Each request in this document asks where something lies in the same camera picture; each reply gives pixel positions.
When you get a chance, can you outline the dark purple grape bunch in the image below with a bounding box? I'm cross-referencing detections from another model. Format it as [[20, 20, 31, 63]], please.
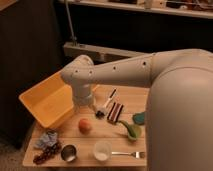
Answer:
[[33, 142, 62, 165]]

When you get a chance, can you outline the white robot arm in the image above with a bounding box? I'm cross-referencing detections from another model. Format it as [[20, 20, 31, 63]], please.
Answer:
[[61, 49, 213, 171]]

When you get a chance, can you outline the yellow plastic tray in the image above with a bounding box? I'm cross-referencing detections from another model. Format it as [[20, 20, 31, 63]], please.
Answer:
[[18, 70, 100, 130]]

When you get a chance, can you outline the orange peach fruit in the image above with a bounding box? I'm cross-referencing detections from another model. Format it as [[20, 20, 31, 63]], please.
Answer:
[[78, 119, 92, 134]]

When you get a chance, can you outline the brown striped chocolate bar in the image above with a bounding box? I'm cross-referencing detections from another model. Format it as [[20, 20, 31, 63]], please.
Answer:
[[107, 102, 124, 124]]

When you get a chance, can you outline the crumpled blue cloth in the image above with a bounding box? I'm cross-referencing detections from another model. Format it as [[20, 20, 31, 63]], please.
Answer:
[[34, 131, 58, 149]]

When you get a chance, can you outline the small metal cup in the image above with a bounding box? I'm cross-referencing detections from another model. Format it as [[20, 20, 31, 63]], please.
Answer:
[[61, 145, 77, 162]]

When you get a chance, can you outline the white plastic cup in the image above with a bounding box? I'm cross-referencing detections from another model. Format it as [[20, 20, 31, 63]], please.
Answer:
[[93, 141, 112, 162]]

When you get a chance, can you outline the teal green sponge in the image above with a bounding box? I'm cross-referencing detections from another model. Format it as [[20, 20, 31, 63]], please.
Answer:
[[132, 112, 145, 125]]

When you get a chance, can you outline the green toy pepper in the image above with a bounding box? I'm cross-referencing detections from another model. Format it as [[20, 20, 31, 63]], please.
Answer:
[[120, 120, 142, 141]]

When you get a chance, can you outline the silver metal fork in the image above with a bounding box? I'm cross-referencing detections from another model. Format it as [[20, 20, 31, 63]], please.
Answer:
[[111, 152, 145, 159]]

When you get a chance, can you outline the grey metal shelf rail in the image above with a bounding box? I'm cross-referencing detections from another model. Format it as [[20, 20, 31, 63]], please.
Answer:
[[63, 42, 155, 66]]

